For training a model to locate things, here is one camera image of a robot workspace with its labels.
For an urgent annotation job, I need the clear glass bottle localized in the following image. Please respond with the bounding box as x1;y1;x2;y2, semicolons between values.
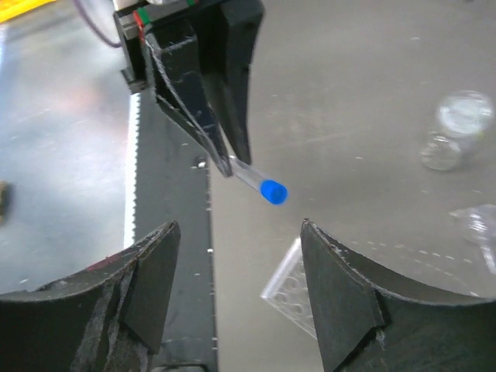
419;90;495;171

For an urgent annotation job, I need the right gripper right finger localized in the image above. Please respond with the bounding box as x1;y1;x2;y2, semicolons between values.
300;220;495;372

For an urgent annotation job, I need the glass thistle funnel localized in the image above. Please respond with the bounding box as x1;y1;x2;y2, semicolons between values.
450;204;495;274

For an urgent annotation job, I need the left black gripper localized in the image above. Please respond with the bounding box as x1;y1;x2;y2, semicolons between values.
113;0;264;177

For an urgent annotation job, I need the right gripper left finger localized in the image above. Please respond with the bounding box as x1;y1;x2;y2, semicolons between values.
1;222;181;371

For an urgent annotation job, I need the blue capped test tube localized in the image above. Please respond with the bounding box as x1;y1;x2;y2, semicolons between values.
229;155;288;205

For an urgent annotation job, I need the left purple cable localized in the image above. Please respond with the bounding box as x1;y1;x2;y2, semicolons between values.
73;0;123;50

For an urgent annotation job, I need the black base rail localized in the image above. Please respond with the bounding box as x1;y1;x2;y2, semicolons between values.
122;91;219;371

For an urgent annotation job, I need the clear test tube rack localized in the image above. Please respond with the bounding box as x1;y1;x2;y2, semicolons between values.
260;237;317;339

